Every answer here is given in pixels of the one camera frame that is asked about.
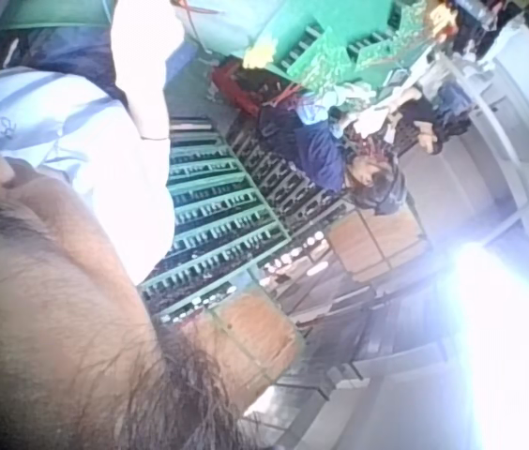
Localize green rack of dark parts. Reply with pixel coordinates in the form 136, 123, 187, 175
140, 116, 294, 329

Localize person's legs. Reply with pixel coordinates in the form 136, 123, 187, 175
0, 25, 123, 102

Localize green patterned boards heap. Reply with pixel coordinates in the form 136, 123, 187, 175
243, 0, 462, 93

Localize red plastic crate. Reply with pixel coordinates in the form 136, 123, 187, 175
210, 63, 301, 116

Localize stack of black plastic crates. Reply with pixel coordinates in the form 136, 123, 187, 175
224, 112, 348, 235

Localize light blue fabric bundle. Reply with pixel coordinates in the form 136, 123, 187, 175
165, 0, 312, 60

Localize grey metal rack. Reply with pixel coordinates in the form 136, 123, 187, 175
264, 276, 448, 404

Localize brown cardboard box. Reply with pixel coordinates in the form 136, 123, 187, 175
327, 208, 430, 285
182, 285, 308, 413

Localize white cabinet frame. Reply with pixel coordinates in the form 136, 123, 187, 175
426, 27, 529, 221

